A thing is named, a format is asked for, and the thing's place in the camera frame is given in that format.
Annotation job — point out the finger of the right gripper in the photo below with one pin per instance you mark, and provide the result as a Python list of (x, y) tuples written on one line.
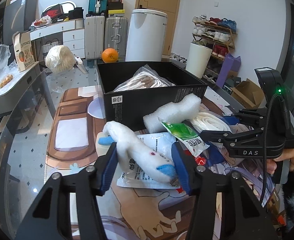
[(223, 136), (255, 118)]

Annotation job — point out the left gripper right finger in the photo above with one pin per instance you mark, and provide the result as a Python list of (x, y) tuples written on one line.
[(243, 217)]

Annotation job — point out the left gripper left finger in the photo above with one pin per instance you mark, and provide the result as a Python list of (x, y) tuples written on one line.
[(48, 217)]

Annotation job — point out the green white medicine packet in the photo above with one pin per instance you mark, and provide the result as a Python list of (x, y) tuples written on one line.
[(187, 136)]

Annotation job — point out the white blue plush toy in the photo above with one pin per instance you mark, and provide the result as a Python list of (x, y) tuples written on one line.
[(156, 165)]

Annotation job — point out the red balloon glue packet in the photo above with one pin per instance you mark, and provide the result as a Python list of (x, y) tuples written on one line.
[(201, 160)]

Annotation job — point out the person's right hand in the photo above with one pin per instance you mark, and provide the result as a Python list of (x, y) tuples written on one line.
[(287, 154)]

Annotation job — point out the open cardboard box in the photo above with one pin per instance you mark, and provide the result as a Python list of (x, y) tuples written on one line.
[(248, 94)]

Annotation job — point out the purple paper bag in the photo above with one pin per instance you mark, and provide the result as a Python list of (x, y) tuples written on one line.
[(230, 64)]

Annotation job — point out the anime printed desk mat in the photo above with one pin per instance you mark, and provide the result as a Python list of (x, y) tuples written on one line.
[(135, 207)]

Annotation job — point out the wooden shoe rack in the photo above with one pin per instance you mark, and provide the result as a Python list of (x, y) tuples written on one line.
[(217, 34)]

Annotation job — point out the grey side table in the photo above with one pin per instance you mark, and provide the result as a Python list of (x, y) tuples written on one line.
[(11, 93)]

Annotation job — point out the black cardboard storage box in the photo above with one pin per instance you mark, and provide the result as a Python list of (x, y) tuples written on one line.
[(129, 107)]

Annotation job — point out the white electric kettle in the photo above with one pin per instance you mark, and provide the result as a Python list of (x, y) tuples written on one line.
[(146, 35)]

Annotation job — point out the clear plastic snack bag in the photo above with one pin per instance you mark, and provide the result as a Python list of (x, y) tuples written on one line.
[(7, 70)]

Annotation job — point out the orange fruit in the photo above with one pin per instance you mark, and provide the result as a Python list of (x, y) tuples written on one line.
[(110, 55)]

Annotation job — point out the bagged white yarn ball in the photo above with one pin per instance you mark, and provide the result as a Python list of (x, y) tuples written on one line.
[(60, 59)]

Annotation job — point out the silver suitcase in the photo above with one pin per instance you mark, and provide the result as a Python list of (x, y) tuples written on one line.
[(116, 31)]

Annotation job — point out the printed fruit carton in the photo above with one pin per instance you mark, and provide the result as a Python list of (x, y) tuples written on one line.
[(23, 51)]

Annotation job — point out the woven striped basket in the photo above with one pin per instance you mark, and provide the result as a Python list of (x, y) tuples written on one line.
[(49, 47)]

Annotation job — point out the white suitcase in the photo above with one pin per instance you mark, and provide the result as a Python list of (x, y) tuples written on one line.
[(94, 37)]

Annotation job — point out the white drawer desk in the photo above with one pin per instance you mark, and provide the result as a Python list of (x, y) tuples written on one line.
[(70, 33)]

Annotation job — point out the dark grey refrigerator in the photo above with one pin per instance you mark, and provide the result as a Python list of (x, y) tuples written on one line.
[(18, 16)]

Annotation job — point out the black handbag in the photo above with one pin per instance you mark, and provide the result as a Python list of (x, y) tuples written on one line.
[(76, 13)]

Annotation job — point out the red black shoe bag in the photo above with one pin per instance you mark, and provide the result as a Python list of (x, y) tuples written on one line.
[(53, 12)]

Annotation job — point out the white handled knife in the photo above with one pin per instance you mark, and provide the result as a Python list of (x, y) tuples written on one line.
[(80, 65)]

